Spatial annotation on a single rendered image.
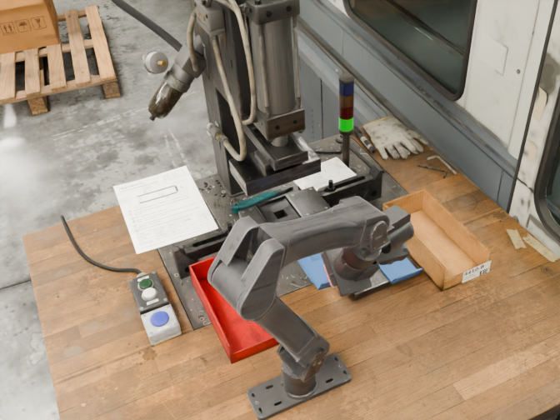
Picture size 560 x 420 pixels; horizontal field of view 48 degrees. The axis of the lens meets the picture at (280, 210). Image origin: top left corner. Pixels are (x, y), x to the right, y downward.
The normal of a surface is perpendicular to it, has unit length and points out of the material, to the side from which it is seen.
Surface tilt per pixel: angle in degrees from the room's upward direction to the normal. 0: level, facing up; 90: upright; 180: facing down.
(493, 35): 90
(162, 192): 1
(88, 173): 0
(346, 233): 84
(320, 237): 87
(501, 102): 90
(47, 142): 0
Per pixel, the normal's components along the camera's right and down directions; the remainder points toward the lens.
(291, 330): 0.63, 0.45
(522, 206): -0.93, 0.28
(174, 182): -0.08, -0.74
